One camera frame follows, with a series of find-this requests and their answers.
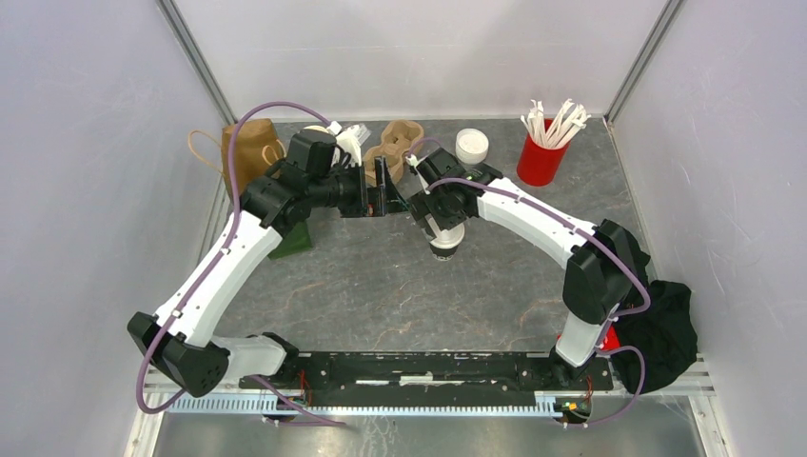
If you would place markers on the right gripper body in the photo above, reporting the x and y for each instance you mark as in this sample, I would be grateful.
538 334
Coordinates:
423 204

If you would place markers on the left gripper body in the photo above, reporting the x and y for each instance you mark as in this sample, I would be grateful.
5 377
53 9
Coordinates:
352 195

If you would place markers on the white cup lid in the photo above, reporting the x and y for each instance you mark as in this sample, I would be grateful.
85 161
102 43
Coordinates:
445 238

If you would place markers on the black paper coffee cup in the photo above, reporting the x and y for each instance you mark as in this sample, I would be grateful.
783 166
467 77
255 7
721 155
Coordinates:
443 253

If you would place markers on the brown paper bag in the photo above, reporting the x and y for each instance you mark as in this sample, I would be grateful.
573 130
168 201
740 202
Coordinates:
258 147

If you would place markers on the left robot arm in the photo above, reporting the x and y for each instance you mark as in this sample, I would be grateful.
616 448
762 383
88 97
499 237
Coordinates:
178 338

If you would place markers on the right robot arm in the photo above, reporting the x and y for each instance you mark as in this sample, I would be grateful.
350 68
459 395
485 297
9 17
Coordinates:
601 262

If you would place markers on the cardboard cup carrier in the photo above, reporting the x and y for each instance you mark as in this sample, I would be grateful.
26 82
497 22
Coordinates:
396 139

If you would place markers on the stack of white lids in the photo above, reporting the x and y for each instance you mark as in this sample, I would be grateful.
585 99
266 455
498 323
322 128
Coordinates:
471 146

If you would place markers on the green box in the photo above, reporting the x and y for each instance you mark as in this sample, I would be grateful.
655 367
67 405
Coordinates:
298 240

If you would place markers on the stack of paper cups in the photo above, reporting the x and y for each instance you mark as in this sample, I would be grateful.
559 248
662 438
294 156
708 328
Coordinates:
318 128

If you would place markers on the red straw holder cup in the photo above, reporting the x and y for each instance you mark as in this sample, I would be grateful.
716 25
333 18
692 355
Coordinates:
538 166

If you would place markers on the red card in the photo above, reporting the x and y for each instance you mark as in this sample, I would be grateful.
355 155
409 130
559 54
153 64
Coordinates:
609 341

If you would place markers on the black cloth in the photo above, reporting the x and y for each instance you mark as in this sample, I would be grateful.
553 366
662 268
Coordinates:
664 333

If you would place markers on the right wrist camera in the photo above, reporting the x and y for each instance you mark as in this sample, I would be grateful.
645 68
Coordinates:
413 161

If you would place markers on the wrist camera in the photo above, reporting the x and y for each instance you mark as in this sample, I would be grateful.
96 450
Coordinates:
349 140
413 161

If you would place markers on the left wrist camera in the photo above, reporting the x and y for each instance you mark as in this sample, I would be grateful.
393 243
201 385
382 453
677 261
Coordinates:
349 140

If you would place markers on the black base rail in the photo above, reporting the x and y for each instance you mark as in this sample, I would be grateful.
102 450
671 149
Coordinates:
435 379

